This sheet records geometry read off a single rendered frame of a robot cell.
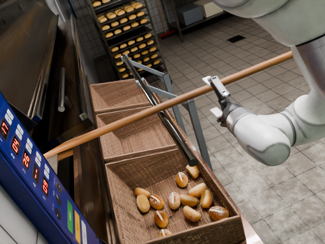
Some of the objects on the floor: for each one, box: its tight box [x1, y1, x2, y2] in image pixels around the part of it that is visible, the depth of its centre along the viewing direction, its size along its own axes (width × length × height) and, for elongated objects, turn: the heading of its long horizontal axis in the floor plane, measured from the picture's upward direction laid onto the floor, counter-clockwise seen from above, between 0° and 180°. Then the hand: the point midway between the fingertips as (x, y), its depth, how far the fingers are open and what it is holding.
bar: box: [120, 54, 214, 173], centre depth 170 cm, size 31×127×118 cm, turn 41°
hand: (210, 95), depth 108 cm, fingers open, 13 cm apart
